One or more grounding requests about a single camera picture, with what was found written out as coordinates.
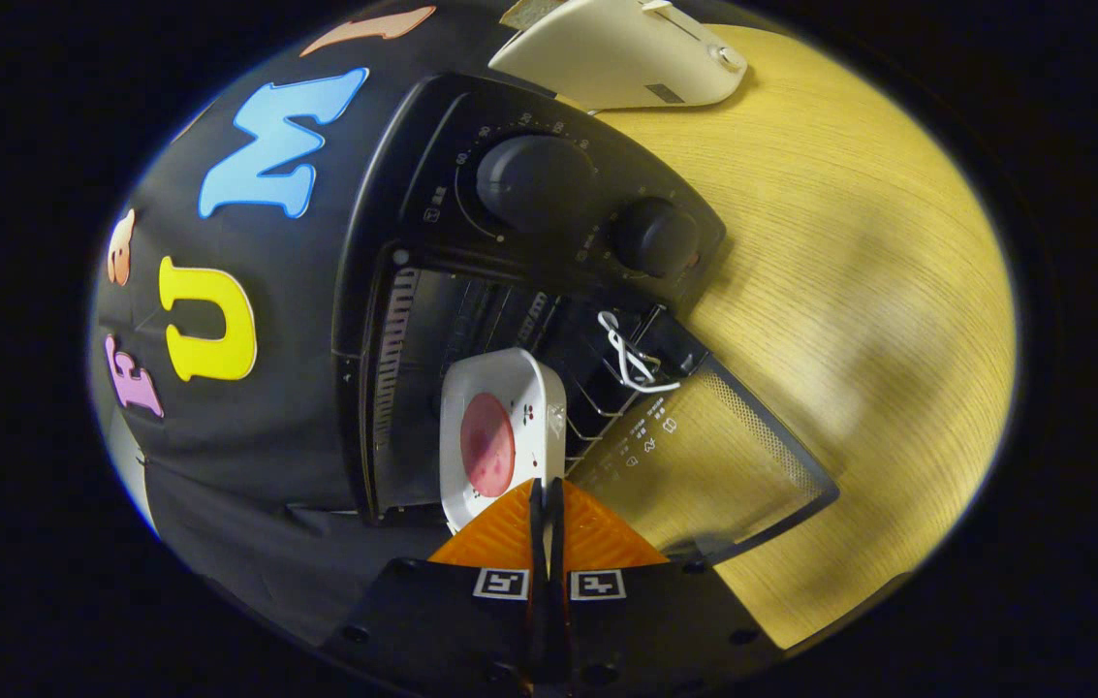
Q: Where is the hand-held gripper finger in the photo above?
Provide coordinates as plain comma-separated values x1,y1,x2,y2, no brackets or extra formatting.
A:
549,477,782,694
321,477,549,698

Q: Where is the pink ham slice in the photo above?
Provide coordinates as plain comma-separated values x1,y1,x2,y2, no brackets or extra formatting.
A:
459,392,518,498

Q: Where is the white square plate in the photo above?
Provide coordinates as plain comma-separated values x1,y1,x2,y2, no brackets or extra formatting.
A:
439,347,569,536

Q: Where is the black toaster oven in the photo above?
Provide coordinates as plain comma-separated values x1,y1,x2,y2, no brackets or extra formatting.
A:
330,73,840,568

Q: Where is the white pop-up toaster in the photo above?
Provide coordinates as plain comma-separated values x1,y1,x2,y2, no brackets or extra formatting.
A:
488,0,749,112

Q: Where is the wire oven rack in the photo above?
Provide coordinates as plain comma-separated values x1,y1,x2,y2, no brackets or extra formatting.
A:
452,281,695,466

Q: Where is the white cord loop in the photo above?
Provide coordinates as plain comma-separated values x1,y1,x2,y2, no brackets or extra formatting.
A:
597,310,683,395

